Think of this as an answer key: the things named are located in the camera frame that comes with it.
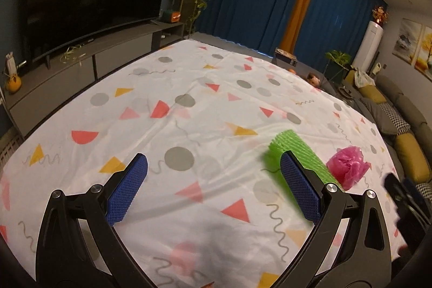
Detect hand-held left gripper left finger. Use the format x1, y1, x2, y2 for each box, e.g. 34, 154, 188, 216
35, 153, 159, 288

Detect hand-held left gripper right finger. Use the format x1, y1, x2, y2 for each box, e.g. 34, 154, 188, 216
270, 151, 393, 288

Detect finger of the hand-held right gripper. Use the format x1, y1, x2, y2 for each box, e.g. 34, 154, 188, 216
384, 172, 422, 211

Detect green foam net sleeve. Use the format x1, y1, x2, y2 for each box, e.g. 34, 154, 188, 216
262, 129, 344, 224

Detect large yellow pillow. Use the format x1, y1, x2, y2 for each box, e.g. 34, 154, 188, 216
395, 133, 431, 183

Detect crumpled pink plastic bag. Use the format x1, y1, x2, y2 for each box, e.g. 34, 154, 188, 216
326, 145, 371, 191

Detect grey patterned pillow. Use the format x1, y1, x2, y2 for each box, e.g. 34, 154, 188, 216
380, 102, 411, 133

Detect grey sofa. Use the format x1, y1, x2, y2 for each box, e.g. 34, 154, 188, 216
324, 74, 432, 201

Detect small yellow pillow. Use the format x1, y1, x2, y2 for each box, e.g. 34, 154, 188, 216
358, 86, 387, 104

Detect white plastic bag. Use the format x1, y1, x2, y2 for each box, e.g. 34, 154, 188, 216
354, 70, 377, 88

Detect yellow black bag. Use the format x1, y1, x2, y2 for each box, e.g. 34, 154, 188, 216
344, 67, 358, 86

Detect printed cardboard box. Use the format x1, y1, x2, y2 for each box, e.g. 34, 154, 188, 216
274, 47, 298, 67

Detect green leafy potted plant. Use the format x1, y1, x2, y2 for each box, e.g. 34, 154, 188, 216
325, 50, 352, 81

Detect large tree and boat painting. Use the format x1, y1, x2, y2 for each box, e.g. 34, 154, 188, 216
412, 25, 432, 81

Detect grey television cabinet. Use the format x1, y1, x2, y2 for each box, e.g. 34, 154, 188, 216
0, 20, 185, 140

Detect white standing air conditioner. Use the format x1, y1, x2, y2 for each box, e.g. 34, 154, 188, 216
351, 21, 383, 74

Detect small landscape painting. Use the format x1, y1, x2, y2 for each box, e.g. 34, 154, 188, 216
392, 18, 422, 63

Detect yellow ribbon scraps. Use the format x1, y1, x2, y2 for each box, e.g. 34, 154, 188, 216
60, 46, 86, 65

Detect orange gourd ornament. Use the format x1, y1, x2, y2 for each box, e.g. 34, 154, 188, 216
7, 74, 22, 93

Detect orange flower decoration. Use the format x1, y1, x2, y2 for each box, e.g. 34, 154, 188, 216
372, 5, 389, 26

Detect small orange green clock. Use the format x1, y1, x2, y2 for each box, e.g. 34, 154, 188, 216
159, 9, 182, 23

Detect orange curtain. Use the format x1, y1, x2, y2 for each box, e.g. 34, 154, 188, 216
281, 0, 323, 54

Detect yellow metal plant stand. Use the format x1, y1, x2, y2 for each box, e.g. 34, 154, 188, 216
179, 0, 200, 35

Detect trailing potted plant white pot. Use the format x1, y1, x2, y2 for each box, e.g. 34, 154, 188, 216
174, 0, 211, 35

